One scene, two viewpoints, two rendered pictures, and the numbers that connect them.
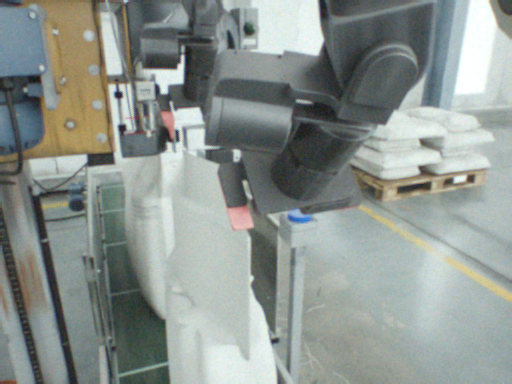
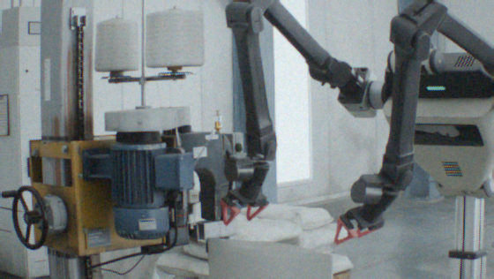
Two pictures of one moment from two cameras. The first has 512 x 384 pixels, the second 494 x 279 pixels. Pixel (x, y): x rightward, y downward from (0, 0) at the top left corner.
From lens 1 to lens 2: 183 cm
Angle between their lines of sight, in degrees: 32
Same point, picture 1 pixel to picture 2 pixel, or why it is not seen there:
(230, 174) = (345, 218)
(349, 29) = (400, 169)
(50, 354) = not seen: outside the picture
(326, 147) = (388, 199)
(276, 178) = (364, 215)
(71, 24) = not seen: hidden behind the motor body
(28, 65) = (190, 183)
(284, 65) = (377, 177)
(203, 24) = (270, 155)
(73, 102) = not seen: hidden behind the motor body
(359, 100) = (401, 184)
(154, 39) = (242, 164)
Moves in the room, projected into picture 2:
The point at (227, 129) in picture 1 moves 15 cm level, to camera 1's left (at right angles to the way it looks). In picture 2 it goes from (369, 196) to (316, 202)
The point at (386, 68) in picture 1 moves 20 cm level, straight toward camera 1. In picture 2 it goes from (407, 177) to (437, 184)
